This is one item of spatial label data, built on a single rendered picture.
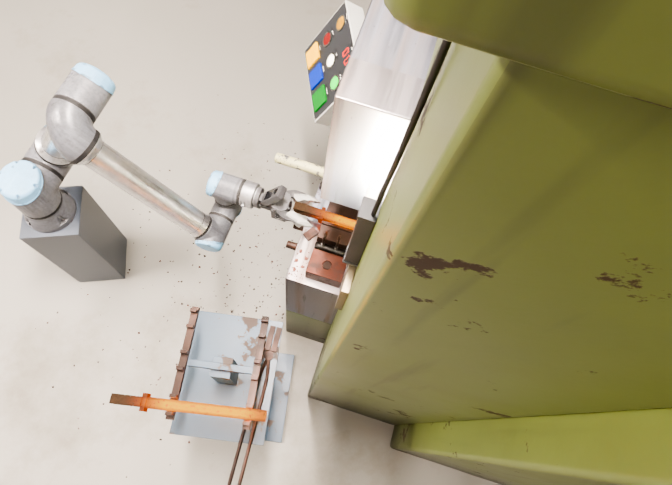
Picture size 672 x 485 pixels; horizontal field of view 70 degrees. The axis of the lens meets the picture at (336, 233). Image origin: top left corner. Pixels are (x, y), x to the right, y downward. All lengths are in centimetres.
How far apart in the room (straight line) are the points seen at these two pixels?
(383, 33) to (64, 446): 223
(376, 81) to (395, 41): 10
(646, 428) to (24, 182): 188
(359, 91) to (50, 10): 311
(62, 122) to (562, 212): 131
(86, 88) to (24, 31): 227
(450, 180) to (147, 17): 337
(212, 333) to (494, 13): 162
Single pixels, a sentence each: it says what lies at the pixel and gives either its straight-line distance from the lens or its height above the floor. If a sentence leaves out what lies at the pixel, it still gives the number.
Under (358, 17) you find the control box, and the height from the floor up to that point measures 118.
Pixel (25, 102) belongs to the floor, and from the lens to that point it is 340.
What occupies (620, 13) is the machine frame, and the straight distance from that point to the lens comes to 19.
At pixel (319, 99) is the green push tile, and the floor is 102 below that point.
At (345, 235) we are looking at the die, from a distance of 158.
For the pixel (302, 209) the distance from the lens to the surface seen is 158.
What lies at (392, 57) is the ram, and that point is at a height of 176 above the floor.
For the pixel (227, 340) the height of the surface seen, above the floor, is 76.
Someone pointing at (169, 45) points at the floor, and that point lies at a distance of 343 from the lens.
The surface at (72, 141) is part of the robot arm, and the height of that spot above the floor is 130.
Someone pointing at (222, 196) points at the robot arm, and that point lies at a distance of 164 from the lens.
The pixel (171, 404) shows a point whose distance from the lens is 145.
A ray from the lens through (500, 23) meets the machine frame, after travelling 19.
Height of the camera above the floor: 245
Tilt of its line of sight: 67 degrees down
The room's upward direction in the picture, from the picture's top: 14 degrees clockwise
